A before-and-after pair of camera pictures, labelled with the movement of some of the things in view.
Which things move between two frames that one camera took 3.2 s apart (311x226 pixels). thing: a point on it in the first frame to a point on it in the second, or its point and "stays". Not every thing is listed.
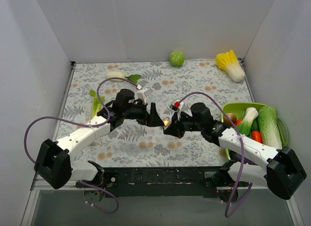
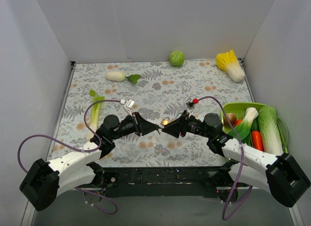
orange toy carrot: [256, 135] stays
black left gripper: [147, 115] to [137, 124]
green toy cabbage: [177, 58] stays
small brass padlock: [166, 120] stays
